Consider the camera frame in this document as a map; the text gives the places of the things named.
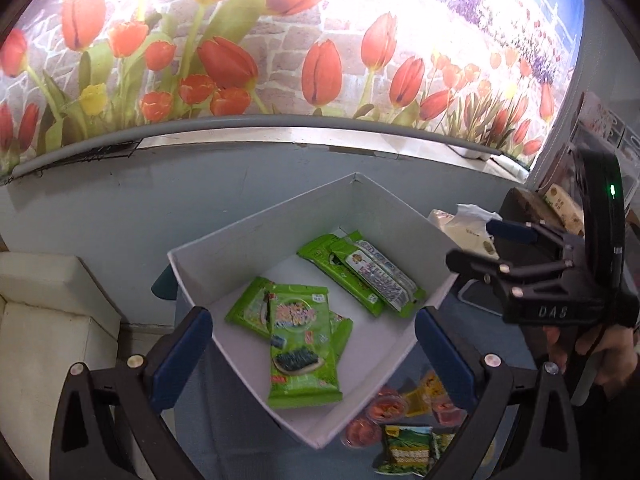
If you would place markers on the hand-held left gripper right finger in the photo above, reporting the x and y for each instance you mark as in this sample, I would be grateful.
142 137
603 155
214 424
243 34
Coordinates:
445 355

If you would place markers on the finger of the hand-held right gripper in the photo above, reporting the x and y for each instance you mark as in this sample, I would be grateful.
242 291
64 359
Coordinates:
510 230
467 262

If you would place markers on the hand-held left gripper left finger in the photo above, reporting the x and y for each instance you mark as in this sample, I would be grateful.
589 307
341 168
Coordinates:
182 355

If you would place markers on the white cardboard box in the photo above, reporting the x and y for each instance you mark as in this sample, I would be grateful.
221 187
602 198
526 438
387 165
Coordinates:
240 255

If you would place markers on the person's right hand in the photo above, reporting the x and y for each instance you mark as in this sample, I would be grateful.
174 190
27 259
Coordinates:
607 355

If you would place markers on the white plastic bag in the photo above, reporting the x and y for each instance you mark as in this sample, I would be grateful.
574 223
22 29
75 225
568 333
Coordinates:
465 225

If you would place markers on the yellow snack packet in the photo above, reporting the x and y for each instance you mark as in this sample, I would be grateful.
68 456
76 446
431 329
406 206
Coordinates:
425 392

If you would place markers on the beige snack packet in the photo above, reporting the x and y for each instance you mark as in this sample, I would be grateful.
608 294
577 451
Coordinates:
565 205

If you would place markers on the red jelly cup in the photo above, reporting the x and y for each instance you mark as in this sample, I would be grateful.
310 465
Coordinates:
385 406
360 433
446 411

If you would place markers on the teal chair part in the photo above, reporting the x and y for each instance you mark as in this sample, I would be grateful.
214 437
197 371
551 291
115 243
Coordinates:
162 285

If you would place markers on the small green seaweed packet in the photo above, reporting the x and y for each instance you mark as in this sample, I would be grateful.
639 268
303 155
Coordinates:
341 332
247 307

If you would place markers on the green packet with white label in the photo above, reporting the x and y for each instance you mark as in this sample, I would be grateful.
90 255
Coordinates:
380 277

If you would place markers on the green pea snack packet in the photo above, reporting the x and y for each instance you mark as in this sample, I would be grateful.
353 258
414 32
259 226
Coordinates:
442 446
405 450

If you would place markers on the storage shelf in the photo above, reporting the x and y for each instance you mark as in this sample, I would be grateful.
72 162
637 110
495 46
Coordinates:
605 125

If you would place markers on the large green seaweed packet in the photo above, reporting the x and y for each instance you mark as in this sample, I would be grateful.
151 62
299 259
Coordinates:
300 345

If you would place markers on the long green snack packet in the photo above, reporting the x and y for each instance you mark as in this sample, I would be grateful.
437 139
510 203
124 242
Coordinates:
324 264

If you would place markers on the grey wall ledge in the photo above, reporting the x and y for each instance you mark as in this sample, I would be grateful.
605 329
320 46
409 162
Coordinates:
250 129

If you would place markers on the tulip wall poster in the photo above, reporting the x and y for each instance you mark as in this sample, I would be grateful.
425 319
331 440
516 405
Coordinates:
300 35

